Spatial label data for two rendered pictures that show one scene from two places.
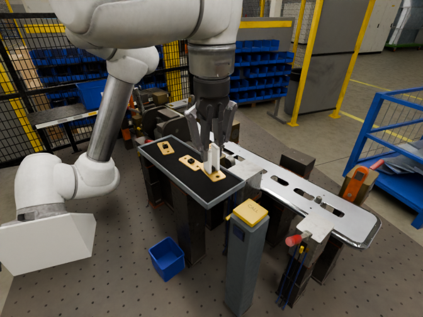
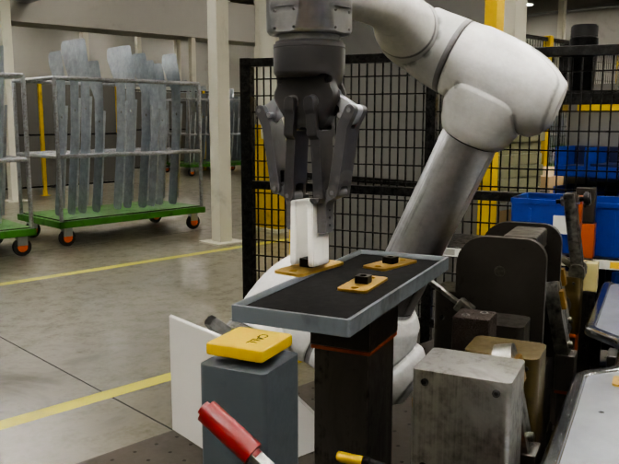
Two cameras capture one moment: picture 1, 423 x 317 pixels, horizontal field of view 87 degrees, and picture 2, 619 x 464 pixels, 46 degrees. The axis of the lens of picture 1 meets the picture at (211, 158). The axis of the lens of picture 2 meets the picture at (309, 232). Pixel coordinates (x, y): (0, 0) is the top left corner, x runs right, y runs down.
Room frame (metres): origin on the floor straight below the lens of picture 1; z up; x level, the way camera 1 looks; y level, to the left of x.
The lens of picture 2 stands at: (0.17, -0.73, 1.37)
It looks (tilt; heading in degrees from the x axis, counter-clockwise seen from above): 9 degrees down; 68
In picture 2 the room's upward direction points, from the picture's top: straight up
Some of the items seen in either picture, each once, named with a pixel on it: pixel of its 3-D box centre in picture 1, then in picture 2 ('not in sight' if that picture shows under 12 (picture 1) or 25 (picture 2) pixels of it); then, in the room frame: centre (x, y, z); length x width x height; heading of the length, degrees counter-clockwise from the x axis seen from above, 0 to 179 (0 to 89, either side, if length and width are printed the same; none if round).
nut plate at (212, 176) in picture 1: (211, 169); (309, 262); (0.47, 0.00, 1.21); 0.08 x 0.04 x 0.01; 31
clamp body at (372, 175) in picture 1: (347, 207); not in sight; (0.65, -0.56, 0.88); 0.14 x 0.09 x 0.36; 132
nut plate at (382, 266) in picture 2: (165, 146); (390, 261); (0.65, 0.16, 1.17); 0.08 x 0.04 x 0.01; 26
